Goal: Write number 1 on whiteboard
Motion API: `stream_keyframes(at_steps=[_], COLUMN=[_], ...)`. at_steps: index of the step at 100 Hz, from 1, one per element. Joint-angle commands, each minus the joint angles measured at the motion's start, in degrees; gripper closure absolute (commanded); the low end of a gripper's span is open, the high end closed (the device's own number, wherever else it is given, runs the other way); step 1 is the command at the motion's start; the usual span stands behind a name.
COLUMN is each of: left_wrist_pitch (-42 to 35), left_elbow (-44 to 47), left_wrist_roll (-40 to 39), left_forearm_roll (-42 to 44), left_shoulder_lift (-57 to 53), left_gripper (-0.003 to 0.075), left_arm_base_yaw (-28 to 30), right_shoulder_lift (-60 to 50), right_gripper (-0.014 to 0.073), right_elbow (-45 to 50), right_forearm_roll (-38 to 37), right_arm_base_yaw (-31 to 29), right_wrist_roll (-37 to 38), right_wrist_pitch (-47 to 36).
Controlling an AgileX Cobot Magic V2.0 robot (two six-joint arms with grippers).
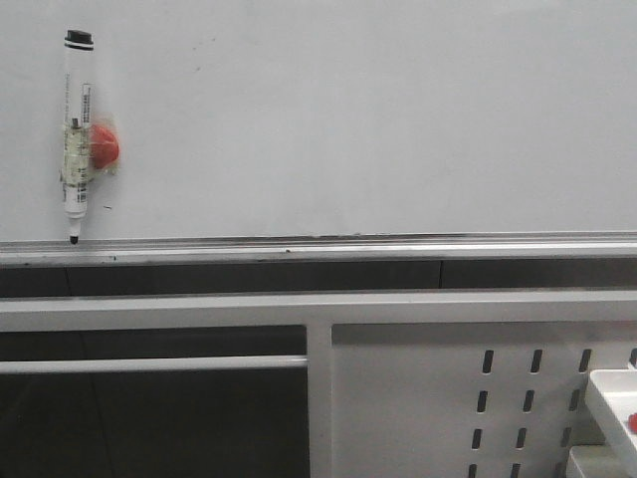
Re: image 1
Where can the red round magnet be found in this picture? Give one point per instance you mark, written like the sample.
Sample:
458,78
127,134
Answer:
105,149

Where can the white whiteboard marker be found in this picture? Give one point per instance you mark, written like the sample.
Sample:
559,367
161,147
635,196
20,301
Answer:
78,119

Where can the large whiteboard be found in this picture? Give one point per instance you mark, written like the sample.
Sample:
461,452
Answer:
327,129

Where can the white metal pegboard rack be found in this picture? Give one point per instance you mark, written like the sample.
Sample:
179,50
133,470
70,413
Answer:
329,385

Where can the white plastic bin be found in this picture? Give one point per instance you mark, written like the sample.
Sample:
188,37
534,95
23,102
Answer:
593,462
611,399

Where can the lower white plastic bin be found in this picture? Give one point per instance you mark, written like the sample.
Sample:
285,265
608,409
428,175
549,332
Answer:
593,462

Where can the small red object in bin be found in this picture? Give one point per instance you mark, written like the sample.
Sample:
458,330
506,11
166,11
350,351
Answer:
632,423

